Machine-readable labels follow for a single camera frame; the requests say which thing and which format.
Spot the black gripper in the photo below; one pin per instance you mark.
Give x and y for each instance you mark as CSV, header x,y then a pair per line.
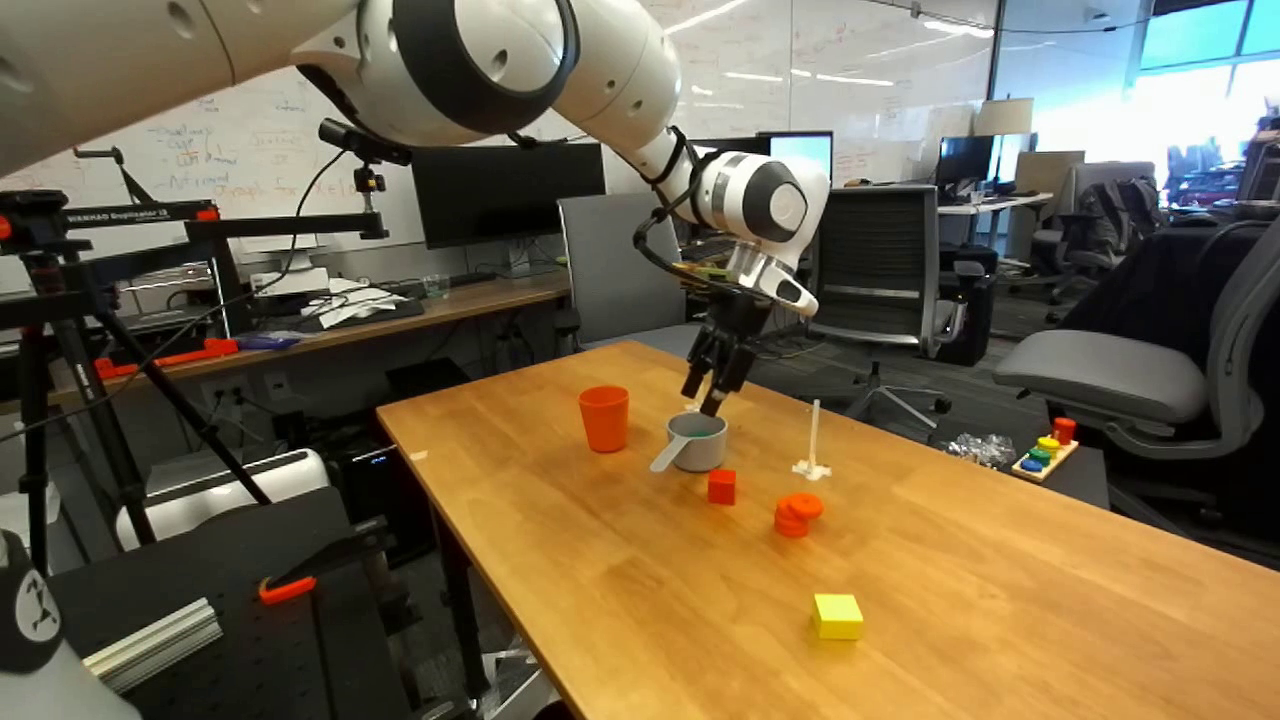
x,y
725,347

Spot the red cube block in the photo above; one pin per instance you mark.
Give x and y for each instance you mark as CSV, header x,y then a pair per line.
x,y
722,485

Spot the orange plastic cup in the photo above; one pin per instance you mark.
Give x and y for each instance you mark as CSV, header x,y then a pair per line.
x,y
604,417

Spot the yellow cube block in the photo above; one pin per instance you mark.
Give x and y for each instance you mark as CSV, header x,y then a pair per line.
x,y
836,614

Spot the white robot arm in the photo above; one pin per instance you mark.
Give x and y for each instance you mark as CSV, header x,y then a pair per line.
x,y
429,74

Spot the grey measuring cup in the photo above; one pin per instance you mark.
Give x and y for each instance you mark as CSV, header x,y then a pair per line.
x,y
692,442

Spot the white peg stand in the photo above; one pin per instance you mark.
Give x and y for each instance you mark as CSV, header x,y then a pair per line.
x,y
808,466

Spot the orange cylinder block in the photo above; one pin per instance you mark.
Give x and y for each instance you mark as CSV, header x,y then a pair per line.
x,y
796,513

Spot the black office chair background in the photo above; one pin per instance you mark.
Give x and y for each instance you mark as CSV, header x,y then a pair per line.
x,y
878,283

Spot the computer monitor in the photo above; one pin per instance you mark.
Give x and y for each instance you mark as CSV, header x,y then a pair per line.
x,y
807,155

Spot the colourful wooden toy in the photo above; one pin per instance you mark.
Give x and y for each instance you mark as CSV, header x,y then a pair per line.
x,y
1047,448

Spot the grey office chair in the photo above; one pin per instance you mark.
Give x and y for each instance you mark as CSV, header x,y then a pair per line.
x,y
1171,370

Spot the black camera tripod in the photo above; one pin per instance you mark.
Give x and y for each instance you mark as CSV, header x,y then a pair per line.
x,y
63,303

